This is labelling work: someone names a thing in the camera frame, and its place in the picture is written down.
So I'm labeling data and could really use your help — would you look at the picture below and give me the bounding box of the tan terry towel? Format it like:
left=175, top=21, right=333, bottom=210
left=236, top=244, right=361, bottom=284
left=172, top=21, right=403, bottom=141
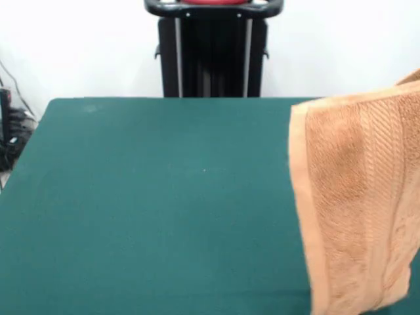
left=287, top=68, right=420, bottom=315

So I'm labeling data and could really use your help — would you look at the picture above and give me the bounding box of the dark green table cloth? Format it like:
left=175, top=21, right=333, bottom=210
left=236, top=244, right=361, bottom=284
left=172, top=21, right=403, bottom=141
left=0, top=96, right=420, bottom=315

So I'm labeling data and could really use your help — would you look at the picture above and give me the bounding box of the black equipment heap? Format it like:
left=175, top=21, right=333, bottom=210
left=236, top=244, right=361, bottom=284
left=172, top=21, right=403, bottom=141
left=0, top=108, right=37, bottom=171

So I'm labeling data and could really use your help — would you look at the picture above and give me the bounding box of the black box device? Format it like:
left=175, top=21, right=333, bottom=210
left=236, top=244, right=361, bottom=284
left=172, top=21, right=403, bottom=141
left=0, top=87, right=13, bottom=145

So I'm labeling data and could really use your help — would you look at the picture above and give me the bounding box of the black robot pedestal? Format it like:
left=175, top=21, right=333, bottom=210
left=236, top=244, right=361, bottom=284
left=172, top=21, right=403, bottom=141
left=143, top=0, right=284, bottom=98

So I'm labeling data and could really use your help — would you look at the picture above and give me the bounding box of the grey cable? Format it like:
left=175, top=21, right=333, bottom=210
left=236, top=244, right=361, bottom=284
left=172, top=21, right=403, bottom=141
left=0, top=60, right=32, bottom=116

